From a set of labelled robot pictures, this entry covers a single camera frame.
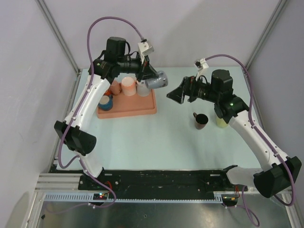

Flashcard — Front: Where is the small pink mug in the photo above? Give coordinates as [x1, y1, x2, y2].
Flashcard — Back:
[110, 80, 122, 95]

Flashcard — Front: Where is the white cable duct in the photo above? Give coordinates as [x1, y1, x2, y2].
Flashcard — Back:
[44, 192, 236, 203]

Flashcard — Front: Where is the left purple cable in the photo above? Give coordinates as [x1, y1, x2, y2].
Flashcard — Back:
[44, 17, 148, 214]

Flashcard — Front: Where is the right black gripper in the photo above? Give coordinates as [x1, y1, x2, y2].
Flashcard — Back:
[167, 73, 219, 104]

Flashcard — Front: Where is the large peach mug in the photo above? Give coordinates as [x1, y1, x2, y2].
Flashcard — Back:
[121, 76, 136, 96]

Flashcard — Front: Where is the purple cable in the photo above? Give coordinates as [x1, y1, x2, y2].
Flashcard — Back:
[205, 54, 295, 226]
[44, 17, 148, 214]

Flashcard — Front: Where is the salmon plastic tray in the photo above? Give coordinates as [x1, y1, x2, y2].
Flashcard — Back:
[96, 90, 157, 119]

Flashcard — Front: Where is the right aluminium frame post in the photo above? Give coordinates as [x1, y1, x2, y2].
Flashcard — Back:
[245, 0, 290, 70]

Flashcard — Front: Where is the aluminium front rail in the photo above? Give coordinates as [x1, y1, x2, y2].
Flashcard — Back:
[34, 172, 292, 193]

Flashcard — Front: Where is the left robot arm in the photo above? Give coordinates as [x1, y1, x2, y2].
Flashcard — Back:
[54, 37, 157, 190]

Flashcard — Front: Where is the brown mug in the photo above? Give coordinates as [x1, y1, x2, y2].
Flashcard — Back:
[193, 113, 209, 130]

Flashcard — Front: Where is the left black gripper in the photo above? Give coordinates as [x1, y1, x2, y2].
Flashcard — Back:
[117, 53, 159, 83]

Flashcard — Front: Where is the dark blue mug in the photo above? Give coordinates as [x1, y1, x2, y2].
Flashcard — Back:
[98, 95, 113, 111]

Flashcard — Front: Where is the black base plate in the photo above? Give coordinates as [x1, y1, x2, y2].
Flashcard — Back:
[78, 170, 248, 201]

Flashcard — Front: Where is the grey blue mug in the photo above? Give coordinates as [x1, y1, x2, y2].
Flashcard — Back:
[145, 71, 169, 89]

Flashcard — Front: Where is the clear glass mug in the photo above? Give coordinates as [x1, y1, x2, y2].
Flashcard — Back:
[136, 80, 151, 97]

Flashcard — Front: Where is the aluminium frame post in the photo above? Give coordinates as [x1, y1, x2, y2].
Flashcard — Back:
[35, 0, 80, 76]
[245, 0, 290, 70]

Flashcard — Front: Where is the yellow faceted mug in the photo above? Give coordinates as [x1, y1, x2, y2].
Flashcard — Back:
[215, 115, 228, 128]

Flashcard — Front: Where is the orange mug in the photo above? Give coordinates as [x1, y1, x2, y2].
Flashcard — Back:
[104, 89, 112, 96]

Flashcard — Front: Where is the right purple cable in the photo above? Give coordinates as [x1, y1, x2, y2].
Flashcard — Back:
[205, 54, 295, 226]

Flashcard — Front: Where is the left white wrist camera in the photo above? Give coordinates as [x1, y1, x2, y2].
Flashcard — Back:
[138, 39, 154, 63]

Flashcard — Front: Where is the left aluminium frame post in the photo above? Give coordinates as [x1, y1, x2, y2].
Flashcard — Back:
[35, 0, 80, 76]

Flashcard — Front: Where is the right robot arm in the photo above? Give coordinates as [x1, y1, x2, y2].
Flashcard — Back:
[167, 69, 302, 198]

